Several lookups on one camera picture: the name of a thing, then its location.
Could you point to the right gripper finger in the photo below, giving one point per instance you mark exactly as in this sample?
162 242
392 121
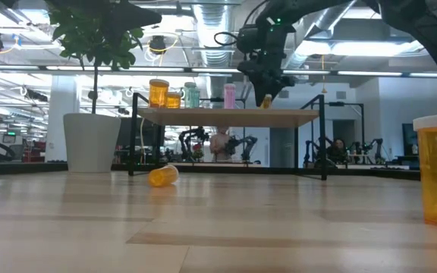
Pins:
266 91

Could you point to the tall pink medicine bottle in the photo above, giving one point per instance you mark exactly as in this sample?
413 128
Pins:
230 96

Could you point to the black background robot arm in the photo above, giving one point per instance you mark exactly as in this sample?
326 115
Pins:
372 148

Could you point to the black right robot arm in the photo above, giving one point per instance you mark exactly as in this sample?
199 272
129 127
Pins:
412 19

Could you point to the small orange medicine bottle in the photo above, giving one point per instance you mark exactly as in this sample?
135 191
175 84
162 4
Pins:
162 176

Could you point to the green leafy potted tree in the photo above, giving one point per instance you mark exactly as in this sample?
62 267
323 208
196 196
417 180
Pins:
97 41

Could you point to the long led light bar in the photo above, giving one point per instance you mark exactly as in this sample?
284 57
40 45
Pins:
146 69

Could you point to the black background robot station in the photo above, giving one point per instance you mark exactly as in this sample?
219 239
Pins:
247 146
192 142

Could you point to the person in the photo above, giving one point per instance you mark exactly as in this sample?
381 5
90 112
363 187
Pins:
220 146
338 149

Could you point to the white plant pot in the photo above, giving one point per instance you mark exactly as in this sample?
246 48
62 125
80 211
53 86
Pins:
91 144

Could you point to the black background equipment cabinet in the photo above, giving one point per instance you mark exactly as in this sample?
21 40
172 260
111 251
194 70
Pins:
409 138

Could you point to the wooden shelf black frame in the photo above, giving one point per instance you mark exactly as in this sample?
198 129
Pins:
241 118

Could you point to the silver round ventilation duct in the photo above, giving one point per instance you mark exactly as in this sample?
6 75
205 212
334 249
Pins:
317 22
212 38

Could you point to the black metal background frame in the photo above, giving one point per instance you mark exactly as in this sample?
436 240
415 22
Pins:
345 103

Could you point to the black aluminium rail frame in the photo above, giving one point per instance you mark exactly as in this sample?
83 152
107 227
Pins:
370 173
21 169

